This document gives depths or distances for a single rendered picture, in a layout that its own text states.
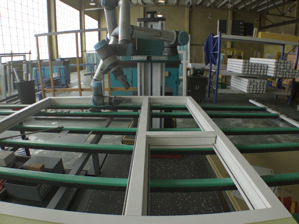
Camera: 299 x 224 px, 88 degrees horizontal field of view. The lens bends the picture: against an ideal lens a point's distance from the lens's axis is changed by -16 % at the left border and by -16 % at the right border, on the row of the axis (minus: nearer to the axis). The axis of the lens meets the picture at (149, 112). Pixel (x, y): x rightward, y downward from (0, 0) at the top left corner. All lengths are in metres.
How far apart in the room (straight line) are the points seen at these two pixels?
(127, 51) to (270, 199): 1.13
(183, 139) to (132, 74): 4.49
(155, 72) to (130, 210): 1.96
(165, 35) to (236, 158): 1.37
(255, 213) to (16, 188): 1.13
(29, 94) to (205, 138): 5.28
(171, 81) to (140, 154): 4.65
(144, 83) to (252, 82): 3.77
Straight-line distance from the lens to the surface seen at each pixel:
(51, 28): 15.29
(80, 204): 1.12
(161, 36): 1.82
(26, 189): 1.16
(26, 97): 5.79
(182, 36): 1.91
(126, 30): 1.40
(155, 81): 2.34
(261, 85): 5.68
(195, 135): 0.97
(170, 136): 0.95
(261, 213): 0.59
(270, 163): 1.47
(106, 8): 1.76
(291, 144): 1.27
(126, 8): 1.58
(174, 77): 5.33
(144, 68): 2.32
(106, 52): 1.18
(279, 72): 5.72
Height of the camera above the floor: 1.33
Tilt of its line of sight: 18 degrees down
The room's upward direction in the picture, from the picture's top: straight up
